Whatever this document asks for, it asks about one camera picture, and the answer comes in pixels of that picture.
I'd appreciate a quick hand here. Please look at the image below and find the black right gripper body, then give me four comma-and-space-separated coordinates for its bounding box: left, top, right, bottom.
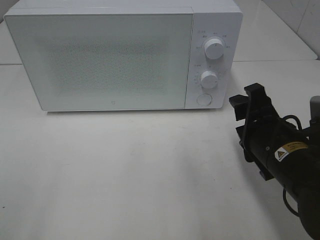
236, 105, 290, 181

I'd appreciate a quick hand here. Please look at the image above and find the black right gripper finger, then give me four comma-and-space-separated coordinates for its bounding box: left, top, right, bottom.
244, 83, 272, 108
229, 94, 249, 121

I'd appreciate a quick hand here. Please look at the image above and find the round white door button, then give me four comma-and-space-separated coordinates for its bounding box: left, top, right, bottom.
196, 93, 212, 106

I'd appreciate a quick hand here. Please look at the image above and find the white microwave door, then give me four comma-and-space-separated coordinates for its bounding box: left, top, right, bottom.
5, 14, 193, 112

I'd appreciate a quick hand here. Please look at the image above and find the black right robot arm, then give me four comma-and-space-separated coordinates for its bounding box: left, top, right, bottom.
229, 83, 320, 240

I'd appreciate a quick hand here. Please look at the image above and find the lower white timer knob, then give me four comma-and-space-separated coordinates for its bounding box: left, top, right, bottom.
200, 70, 219, 89

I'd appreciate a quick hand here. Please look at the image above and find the upper white power knob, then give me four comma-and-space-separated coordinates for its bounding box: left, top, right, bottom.
203, 37, 225, 60

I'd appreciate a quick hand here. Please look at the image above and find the white microwave oven body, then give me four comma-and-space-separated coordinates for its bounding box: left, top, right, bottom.
4, 0, 243, 111

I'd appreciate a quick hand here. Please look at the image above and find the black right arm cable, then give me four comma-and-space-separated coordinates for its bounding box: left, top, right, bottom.
282, 114, 305, 213

